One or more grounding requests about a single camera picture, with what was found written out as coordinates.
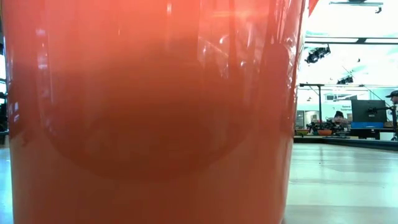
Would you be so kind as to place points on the black background robot arm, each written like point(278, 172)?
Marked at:
point(314, 127)

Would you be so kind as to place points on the orange plastic basket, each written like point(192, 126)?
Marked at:
point(140, 124)

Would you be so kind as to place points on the green background bowl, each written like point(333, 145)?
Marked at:
point(302, 132)

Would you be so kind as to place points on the black pole stand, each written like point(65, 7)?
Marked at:
point(319, 102)

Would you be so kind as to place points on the orange background bowl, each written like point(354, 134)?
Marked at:
point(324, 132)

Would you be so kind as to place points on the black ceiling spotlight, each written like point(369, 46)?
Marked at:
point(317, 54)
point(345, 80)

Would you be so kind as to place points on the person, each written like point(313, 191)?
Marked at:
point(394, 98)
point(339, 115)

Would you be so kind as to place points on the black computer monitor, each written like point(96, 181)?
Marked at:
point(368, 110)

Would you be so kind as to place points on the black background desk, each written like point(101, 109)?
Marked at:
point(368, 133)

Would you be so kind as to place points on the dark ceiling fixture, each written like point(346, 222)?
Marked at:
point(357, 3)

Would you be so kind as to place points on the black aluminium table frame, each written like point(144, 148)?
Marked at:
point(357, 143)

